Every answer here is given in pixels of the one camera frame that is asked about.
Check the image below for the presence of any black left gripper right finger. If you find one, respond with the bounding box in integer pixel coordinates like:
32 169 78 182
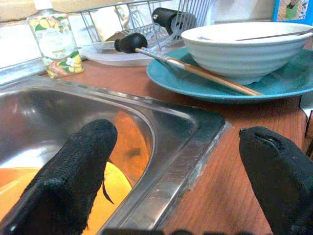
239 126 313 235

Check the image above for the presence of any black bottle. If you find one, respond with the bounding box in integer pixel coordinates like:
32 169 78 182
151 7 198 36

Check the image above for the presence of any blue patterned box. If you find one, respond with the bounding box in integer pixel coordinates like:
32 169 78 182
272 0 313 23

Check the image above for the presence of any plain wooden chopstick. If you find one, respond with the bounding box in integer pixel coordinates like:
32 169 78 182
234 29 313 42

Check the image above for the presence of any small black round grinder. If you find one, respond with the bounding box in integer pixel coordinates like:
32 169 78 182
114 33 149 54

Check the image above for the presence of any white plastic drip tray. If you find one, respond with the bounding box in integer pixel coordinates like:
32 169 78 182
79 40 186 67

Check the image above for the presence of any cream mug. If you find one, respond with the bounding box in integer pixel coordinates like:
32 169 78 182
94 6 132 42

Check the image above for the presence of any metal wire dish rack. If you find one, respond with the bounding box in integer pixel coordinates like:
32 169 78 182
75 0 212 53

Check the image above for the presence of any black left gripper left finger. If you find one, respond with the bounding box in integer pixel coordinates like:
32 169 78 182
0 119 118 235

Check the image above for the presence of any floral soap pump bottle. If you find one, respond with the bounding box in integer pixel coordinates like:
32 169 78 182
26 0 85 79

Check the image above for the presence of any orange plate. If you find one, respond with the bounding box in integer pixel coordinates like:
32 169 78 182
0 161 134 235

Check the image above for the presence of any teal plate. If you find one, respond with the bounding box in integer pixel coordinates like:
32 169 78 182
146 46 313 105

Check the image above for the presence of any stainless steel double sink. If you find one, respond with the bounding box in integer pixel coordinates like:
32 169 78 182
0 74 227 235

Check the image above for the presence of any wooden chopstick patterned end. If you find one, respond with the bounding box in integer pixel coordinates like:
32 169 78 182
135 47 264 96
139 47 260 95

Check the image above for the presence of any white ribbed bowl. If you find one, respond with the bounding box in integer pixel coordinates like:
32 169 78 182
181 21 313 86

